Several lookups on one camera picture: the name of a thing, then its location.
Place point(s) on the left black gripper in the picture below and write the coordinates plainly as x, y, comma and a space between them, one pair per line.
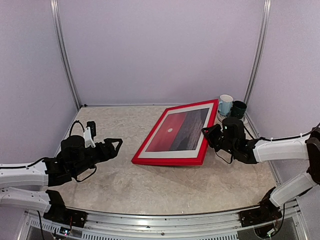
111, 153

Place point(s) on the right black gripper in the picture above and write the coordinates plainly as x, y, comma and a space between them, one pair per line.
210, 134

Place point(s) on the white mat board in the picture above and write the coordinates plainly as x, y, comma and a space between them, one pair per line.
190, 154

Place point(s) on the wooden red picture frame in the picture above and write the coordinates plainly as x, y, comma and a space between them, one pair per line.
173, 162

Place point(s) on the red black photo print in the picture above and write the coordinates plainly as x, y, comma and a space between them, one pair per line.
179, 131

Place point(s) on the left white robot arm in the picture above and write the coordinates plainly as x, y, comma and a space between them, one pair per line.
14, 177

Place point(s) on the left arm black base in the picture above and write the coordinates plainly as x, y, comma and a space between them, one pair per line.
59, 213

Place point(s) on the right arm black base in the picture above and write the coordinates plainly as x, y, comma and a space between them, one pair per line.
265, 212

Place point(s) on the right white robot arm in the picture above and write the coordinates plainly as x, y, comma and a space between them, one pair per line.
305, 147

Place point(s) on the white coaster plate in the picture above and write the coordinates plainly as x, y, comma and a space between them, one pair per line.
222, 117

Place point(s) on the dark green mug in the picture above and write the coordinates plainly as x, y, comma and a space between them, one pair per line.
238, 109

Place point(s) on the light blue mug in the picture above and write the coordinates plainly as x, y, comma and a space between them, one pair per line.
225, 104

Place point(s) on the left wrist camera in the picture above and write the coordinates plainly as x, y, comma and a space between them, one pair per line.
89, 133

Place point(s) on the aluminium front rail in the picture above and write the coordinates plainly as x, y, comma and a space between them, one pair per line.
221, 225

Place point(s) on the right aluminium corner post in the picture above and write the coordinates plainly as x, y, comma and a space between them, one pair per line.
259, 49

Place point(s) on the aluminium corner post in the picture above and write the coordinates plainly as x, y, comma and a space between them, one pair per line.
259, 49
54, 4

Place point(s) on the left aluminium corner post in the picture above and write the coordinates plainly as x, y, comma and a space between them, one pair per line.
54, 4

